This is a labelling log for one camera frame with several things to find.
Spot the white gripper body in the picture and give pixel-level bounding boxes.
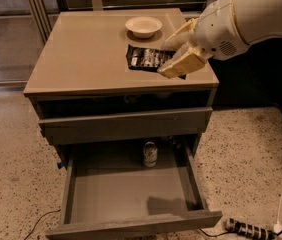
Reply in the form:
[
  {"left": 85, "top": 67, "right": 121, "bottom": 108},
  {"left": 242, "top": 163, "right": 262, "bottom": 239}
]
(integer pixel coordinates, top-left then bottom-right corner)
[{"left": 195, "top": 0, "right": 249, "bottom": 61}]

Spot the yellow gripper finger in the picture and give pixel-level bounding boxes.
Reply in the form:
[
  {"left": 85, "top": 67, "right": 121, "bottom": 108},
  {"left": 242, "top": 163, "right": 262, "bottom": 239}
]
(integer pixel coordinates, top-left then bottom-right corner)
[
  {"left": 161, "top": 18, "right": 198, "bottom": 51},
  {"left": 157, "top": 46, "right": 207, "bottom": 79}
]

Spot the open grey middle drawer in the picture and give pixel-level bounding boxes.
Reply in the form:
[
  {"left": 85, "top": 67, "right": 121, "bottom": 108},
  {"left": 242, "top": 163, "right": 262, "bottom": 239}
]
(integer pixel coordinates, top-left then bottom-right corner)
[{"left": 46, "top": 141, "right": 222, "bottom": 240}]

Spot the black floor cable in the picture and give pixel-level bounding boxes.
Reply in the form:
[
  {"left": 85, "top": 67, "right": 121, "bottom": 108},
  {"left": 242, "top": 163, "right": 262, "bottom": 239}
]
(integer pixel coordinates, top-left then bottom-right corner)
[{"left": 22, "top": 209, "right": 62, "bottom": 240}]

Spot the black rxbar chocolate wrapper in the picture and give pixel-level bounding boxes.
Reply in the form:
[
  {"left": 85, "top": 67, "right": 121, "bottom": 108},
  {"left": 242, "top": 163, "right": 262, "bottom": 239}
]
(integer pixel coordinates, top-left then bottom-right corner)
[{"left": 126, "top": 45, "right": 175, "bottom": 73}]

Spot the white can in drawer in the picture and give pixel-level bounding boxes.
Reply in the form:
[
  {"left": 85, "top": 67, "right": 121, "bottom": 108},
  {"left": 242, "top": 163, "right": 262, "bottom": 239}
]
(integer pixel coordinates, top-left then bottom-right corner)
[{"left": 143, "top": 142, "right": 158, "bottom": 167}]

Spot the grey drawer cabinet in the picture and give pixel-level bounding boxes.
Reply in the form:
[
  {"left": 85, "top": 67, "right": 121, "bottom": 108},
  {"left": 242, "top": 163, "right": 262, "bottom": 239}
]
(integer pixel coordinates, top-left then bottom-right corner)
[{"left": 24, "top": 9, "right": 218, "bottom": 162}]

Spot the white wall plug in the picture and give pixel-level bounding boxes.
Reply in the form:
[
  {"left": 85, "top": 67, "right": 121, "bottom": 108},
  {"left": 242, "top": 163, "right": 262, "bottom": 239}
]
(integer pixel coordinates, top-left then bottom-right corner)
[{"left": 273, "top": 223, "right": 282, "bottom": 239}]

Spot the closed grey top drawer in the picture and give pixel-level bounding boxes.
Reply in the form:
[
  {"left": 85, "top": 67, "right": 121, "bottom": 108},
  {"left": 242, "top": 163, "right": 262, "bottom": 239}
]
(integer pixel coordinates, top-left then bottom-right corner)
[{"left": 39, "top": 107, "right": 212, "bottom": 145}]

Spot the white ceramic bowl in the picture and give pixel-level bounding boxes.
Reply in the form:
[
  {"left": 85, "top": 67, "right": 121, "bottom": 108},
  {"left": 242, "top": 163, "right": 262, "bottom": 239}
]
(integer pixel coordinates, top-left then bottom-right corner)
[{"left": 125, "top": 17, "right": 162, "bottom": 39}]

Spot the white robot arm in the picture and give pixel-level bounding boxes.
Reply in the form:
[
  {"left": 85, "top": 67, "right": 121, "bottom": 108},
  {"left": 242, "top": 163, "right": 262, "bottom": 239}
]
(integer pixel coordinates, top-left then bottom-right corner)
[{"left": 158, "top": 0, "right": 282, "bottom": 78}]

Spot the black power strip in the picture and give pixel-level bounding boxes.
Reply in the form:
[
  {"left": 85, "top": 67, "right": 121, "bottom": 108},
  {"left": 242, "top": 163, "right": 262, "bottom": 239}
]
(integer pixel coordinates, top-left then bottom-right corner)
[{"left": 224, "top": 218, "right": 276, "bottom": 240}]

